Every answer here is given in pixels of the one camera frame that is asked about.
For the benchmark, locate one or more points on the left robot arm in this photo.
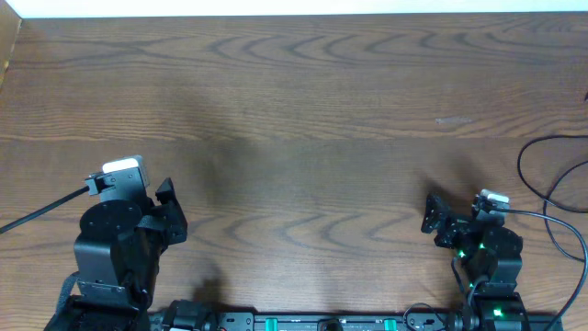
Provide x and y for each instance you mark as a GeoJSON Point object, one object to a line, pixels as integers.
{"type": "Point", "coordinates": [72, 313]}

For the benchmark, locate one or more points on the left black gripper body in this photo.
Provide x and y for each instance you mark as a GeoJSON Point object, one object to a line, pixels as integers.
{"type": "Point", "coordinates": [167, 217]}

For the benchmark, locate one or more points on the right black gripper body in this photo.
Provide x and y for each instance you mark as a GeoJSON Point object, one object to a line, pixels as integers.
{"type": "Point", "coordinates": [465, 245]}

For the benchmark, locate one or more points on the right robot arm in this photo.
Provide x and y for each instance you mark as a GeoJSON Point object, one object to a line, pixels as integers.
{"type": "Point", "coordinates": [475, 303]}

